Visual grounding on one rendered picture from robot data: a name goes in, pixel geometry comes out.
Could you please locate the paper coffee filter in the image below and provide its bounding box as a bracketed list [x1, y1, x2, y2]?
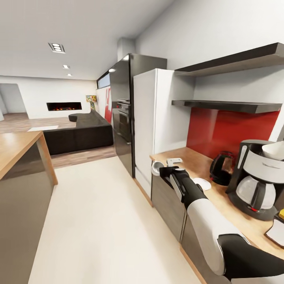
[262, 141, 284, 160]

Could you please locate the electric kettle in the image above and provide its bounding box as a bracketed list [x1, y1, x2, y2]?
[210, 151, 236, 186]

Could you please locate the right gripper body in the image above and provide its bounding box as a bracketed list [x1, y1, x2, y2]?
[159, 166, 178, 177]

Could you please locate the coffee cup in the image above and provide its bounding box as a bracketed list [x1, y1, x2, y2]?
[151, 161, 165, 176]

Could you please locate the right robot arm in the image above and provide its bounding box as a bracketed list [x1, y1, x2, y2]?
[159, 158, 284, 284]

